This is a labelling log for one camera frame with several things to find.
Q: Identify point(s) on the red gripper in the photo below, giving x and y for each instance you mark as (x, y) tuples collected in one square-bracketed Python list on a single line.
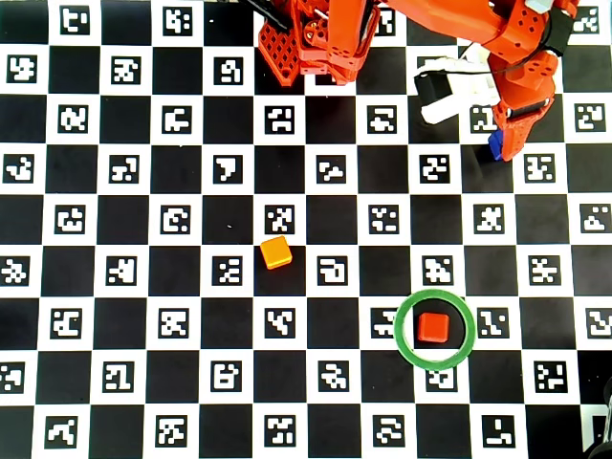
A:
[(515, 128)]

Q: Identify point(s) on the blue cube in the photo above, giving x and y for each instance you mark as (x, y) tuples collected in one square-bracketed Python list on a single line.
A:
[(495, 148)]

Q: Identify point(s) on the red cube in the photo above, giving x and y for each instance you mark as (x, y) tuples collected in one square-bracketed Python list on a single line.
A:
[(432, 327)]

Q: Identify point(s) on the orange cube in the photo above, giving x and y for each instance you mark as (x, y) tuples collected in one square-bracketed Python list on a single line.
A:
[(276, 252)]

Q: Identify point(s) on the red robot arm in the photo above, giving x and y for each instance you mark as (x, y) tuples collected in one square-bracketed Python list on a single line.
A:
[(449, 14)]

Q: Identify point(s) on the clear tape strip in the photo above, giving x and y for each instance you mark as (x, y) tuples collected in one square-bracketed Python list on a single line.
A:
[(531, 5)]

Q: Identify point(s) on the grey square pad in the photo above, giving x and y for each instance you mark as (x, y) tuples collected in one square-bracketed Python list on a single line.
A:
[(540, 5)]

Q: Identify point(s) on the black white marker checkerboard mat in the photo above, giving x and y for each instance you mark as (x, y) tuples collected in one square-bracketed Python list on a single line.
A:
[(72, 268)]

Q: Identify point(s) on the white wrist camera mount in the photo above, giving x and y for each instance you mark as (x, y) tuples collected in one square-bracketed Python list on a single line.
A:
[(473, 91)]

